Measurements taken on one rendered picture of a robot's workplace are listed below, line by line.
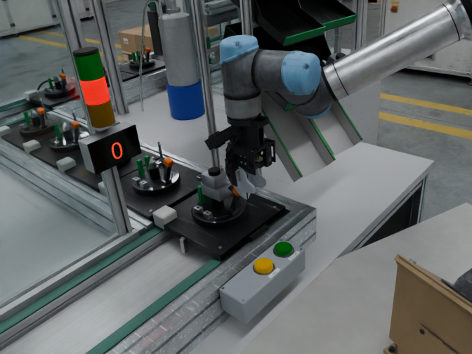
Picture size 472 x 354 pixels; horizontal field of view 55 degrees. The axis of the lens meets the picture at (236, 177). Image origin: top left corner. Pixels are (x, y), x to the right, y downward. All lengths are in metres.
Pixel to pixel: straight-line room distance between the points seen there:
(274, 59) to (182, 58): 1.14
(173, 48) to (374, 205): 1.05
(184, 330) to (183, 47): 1.28
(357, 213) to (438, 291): 0.59
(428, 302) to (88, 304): 0.68
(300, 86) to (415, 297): 0.41
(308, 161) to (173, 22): 0.91
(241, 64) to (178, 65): 1.10
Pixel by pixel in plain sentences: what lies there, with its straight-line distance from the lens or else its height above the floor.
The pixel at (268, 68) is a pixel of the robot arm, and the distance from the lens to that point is 0.83.
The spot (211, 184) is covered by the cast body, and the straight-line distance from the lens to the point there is 1.08.
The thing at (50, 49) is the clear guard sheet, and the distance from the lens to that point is 0.96.
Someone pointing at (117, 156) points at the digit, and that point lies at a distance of 1.01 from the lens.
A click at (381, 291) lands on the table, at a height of 0.86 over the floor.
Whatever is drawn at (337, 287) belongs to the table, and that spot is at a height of 0.86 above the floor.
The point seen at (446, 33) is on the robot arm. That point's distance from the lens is 0.93.
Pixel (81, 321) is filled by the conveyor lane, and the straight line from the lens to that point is 1.03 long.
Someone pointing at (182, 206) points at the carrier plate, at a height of 0.97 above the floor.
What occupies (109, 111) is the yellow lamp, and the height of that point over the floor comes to 1.29.
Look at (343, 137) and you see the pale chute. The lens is 1.40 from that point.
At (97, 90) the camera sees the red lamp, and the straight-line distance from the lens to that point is 0.96.
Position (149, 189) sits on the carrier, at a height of 0.99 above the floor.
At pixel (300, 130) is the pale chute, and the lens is 1.30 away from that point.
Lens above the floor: 1.61
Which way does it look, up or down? 30 degrees down
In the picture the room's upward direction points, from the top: 6 degrees counter-clockwise
